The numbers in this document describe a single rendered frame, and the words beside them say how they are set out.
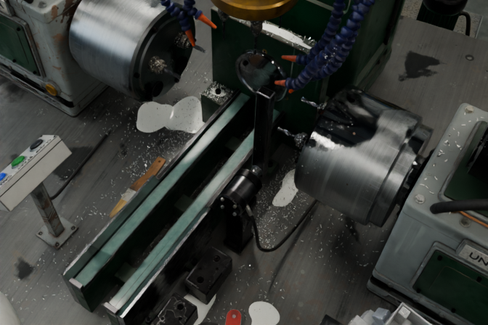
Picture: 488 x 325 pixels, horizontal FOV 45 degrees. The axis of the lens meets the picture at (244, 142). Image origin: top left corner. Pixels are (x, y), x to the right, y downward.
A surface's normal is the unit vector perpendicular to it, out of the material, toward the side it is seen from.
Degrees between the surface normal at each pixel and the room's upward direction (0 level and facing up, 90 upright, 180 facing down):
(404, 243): 90
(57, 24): 90
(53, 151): 55
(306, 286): 0
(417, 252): 90
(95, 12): 28
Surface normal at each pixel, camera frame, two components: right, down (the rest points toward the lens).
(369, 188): -0.45, 0.24
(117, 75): -0.54, 0.55
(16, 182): 0.70, 0.02
